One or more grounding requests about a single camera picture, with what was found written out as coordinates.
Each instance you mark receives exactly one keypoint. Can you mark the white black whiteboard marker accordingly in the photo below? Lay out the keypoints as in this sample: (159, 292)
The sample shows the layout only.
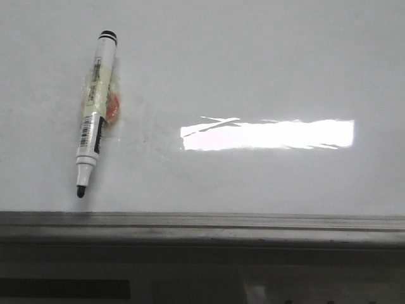
(95, 108)

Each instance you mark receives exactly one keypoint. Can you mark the white whiteboard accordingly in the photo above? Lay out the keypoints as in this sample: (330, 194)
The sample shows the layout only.
(293, 107)

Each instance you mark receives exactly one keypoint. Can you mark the grey aluminium whiteboard frame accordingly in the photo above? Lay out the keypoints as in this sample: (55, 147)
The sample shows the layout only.
(202, 229)

